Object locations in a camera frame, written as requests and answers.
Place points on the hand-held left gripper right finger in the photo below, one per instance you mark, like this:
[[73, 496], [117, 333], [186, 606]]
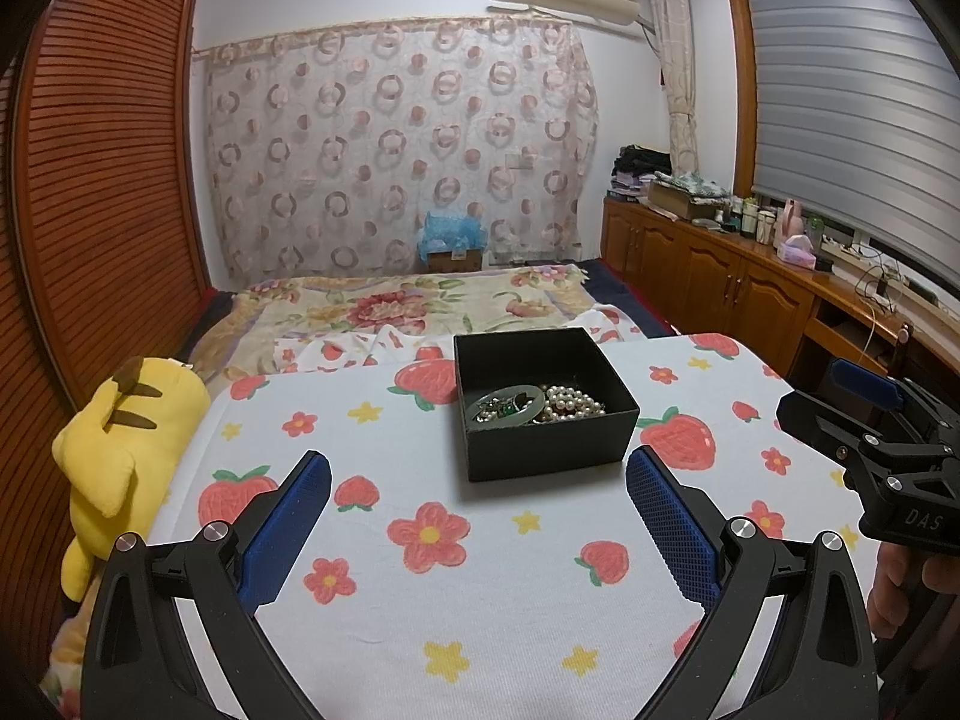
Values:
[[667, 525]]

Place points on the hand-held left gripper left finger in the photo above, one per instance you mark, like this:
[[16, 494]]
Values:
[[289, 525]]

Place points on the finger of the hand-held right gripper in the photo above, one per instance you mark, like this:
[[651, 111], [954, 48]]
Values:
[[862, 382], [817, 420]]

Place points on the black square box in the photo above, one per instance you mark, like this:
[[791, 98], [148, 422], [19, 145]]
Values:
[[540, 450]]

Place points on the pale green jade bangle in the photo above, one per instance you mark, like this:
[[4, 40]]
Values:
[[525, 397]]

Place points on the person's right hand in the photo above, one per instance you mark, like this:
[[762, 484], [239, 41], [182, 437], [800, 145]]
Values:
[[892, 592]]

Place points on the white power strip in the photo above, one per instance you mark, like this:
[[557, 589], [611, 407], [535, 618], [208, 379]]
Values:
[[870, 262]]

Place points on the pink tissue box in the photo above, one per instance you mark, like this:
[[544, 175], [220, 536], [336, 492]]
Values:
[[795, 251]]

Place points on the wooden side cabinet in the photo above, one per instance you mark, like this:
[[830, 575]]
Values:
[[720, 277]]

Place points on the yellow plush toy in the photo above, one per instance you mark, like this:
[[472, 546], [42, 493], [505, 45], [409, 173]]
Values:
[[127, 435]]

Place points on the row of cosmetic bottles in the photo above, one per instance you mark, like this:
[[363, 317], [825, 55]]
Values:
[[754, 221]]

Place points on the strawberry flower printed cloth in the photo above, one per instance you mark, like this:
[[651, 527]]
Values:
[[465, 615]]

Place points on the floral bed blanket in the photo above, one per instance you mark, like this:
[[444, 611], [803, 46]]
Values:
[[360, 307]]

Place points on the dark blue bed sheet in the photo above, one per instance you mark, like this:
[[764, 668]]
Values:
[[622, 292]]

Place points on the flat box with patterned cloth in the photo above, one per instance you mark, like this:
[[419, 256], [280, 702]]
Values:
[[686, 195]]

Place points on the grey striped window blind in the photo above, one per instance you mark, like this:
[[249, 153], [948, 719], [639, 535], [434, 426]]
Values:
[[847, 90]]

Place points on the stack of folded clothes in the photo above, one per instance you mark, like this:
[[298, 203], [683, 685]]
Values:
[[637, 169]]

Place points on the small cardboard box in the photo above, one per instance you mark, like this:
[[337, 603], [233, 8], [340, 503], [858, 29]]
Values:
[[454, 261]]

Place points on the blue plastic bag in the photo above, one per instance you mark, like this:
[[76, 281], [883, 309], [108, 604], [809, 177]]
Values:
[[450, 231]]

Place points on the tied beige patterned curtain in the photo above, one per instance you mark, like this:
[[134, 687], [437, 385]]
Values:
[[675, 75]]

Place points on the wooden louvered wardrobe door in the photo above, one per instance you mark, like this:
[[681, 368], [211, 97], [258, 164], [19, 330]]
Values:
[[105, 165]]

